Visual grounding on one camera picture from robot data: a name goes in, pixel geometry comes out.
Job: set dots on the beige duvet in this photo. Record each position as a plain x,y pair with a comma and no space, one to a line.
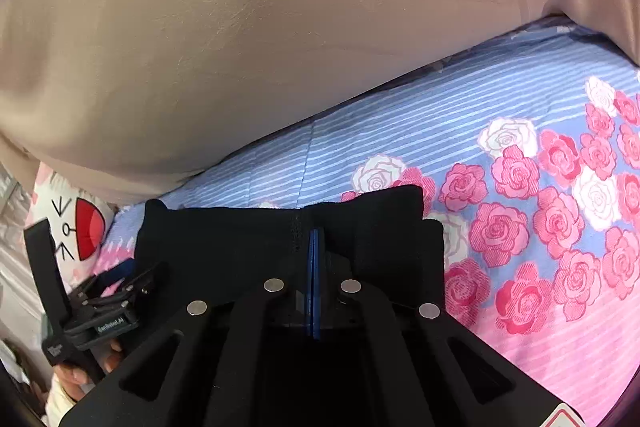
250,32

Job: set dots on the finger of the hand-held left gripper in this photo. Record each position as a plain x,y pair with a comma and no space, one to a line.
145,279
117,271

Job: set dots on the person's left hand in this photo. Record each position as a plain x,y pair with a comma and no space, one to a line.
75,374

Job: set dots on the black pants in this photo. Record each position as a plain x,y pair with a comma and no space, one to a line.
225,237

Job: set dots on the pink blue rose bedsheet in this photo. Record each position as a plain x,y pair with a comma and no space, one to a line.
400,117

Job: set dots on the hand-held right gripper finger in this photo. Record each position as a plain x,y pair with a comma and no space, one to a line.
319,277
311,277

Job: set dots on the white cartoon face pillow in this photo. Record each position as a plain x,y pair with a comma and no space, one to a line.
85,222

